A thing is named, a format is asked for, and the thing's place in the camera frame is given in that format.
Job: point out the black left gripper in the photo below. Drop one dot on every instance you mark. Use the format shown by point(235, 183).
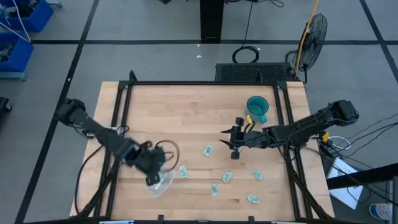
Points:
point(152, 160)

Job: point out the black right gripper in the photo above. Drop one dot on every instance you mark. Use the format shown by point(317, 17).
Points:
point(253, 139)

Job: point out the green white sweetener packet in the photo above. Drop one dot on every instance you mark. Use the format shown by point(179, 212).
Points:
point(227, 176)
point(183, 171)
point(253, 198)
point(214, 189)
point(160, 184)
point(257, 174)
point(208, 150)

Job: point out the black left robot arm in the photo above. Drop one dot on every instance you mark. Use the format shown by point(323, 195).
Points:
point(93, 127)

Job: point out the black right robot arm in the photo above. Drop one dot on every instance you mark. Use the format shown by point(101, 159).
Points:
point(304, 124)

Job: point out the yellow label tag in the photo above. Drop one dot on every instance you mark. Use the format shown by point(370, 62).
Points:
point(248, 118)

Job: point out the clear plastic bowl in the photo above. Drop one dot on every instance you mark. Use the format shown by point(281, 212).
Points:
point(166, 186)

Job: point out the teal mug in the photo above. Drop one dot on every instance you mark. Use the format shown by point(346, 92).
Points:
point(257, 107)

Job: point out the black vented box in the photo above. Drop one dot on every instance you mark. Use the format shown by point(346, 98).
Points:
point(252, 72)

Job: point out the yellow connector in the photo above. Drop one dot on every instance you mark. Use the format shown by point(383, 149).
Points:
point(325, 137)

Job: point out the white paper sheet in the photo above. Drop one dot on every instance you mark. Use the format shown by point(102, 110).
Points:
point(342, 169)

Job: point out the black floor fan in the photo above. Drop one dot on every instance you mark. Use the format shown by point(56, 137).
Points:
point(312, 40)

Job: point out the black metal bar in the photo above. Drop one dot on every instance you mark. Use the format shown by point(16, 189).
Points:
point(367, 176)

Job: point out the blue storage bin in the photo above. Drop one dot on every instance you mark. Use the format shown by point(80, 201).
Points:
point(37, 18)
point(20, 56)

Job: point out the black aluminium table frame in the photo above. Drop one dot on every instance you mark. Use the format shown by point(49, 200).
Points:
point(199, 83)

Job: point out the black post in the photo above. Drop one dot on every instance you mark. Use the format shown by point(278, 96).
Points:
point(212, 18)

